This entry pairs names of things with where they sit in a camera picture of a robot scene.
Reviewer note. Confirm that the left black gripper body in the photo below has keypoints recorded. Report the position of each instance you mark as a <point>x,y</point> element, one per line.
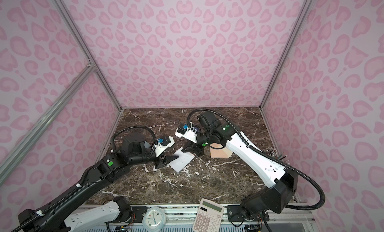
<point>143,158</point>

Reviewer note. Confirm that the beige envelope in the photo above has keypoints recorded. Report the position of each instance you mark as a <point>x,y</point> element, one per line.
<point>219,151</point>

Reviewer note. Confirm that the white calculator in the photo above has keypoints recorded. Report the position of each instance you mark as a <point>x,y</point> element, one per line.
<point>209,217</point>

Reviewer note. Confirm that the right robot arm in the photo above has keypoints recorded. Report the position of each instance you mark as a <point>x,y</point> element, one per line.
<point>280,181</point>

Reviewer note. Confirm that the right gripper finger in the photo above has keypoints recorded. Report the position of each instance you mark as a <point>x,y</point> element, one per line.
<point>198,151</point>
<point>188,147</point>

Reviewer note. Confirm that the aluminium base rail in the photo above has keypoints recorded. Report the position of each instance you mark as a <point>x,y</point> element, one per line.
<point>180,218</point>

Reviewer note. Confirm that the white round clock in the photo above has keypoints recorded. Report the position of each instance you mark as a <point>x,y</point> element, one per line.
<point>154,219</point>

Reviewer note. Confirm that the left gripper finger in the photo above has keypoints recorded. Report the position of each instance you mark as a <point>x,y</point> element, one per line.
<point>160,164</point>
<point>168,159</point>

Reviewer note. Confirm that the red pen holder cup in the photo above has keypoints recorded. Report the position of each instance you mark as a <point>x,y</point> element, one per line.
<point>274,153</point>

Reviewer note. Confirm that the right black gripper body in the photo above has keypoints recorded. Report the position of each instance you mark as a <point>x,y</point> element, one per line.
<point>205,138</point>

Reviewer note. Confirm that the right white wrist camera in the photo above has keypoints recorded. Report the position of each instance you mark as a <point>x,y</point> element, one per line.
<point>184,131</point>

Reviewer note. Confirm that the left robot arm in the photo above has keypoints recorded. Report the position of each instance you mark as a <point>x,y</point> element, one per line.
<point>55,216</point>

